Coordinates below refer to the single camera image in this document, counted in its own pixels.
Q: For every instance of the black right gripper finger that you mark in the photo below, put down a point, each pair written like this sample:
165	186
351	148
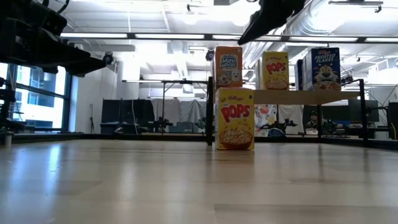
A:
267	18

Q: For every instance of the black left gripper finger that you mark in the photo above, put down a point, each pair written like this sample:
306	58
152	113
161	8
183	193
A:
62	53
84	67

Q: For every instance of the orange Mini-Wheats cereal box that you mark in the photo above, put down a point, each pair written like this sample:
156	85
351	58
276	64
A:
228	67

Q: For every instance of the black background robot arm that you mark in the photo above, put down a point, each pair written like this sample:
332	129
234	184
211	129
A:
273	125
160	124

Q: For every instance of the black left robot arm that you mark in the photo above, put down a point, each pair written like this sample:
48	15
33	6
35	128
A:
14	7

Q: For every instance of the black-framed wooden shelf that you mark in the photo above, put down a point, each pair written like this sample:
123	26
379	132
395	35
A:
304	97

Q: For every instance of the dark-framed window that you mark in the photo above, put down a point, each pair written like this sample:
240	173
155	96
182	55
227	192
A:
40	99

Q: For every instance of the long ceiling light fixture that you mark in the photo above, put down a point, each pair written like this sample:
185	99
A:
140	36
323	39

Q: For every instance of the black partition screen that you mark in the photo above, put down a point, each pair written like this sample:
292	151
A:
124	115

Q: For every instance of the black-framed background table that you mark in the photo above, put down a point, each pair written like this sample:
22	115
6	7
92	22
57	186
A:
164	81

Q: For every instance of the white cloth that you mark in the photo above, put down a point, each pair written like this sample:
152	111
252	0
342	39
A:
290	113

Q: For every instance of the colourful patterned cloth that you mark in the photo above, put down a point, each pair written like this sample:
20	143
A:
265	116

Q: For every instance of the small white cup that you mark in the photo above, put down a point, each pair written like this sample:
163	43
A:
7	139

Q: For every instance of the grey draped cloth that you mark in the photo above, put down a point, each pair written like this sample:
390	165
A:
180	110

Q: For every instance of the person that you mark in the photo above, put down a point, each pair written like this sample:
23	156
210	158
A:
314	121

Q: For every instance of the black monitor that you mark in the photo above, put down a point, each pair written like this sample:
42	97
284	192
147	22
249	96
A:
371	110

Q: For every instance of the black equipment box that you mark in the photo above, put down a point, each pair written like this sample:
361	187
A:
393	115

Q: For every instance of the black round wall camera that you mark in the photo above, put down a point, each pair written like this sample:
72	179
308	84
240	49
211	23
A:
108	58
210	55

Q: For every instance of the black aluminium rig frame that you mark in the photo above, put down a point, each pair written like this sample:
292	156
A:
130	137

